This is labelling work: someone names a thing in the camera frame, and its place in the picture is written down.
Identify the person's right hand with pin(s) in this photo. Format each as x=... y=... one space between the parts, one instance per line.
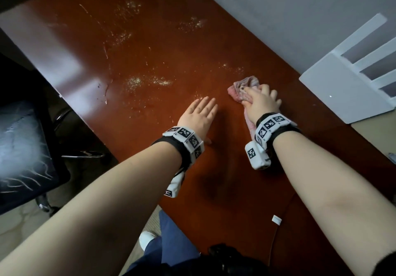
x=263 y=102

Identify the person's left hand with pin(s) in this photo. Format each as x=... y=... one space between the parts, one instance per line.
x=199 y=116

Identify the pink cleaning cloth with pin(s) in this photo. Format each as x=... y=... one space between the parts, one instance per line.
x=243 y=84

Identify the black office chair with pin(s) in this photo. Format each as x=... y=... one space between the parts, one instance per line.
x=21 y=149

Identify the person's right forearm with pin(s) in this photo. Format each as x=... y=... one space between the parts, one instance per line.
x=340 y=198

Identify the person's left forearm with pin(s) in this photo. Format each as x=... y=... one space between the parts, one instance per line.
x=102 y=217

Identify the right wrist marker band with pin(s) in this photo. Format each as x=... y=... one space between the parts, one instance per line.
x=275 y=127

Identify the wrist marker band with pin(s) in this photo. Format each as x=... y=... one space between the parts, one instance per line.
x=182 y=144
x=275 y=127

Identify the left wrist marker band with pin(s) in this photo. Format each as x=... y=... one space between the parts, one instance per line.
x=182 y=144

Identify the red wooden table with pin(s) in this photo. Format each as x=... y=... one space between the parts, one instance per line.
x=170 y=53

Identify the white router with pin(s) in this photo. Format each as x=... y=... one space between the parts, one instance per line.
x=340 y=90

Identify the beige box device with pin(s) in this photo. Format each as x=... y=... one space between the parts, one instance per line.
x=377 y=130

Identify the blue trousers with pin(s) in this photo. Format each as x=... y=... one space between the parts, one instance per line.
x=173 y=241

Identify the white shoe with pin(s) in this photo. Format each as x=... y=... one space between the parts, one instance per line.
x=148 y=240

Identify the black waist pack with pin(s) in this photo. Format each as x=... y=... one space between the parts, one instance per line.
x=226 y=262

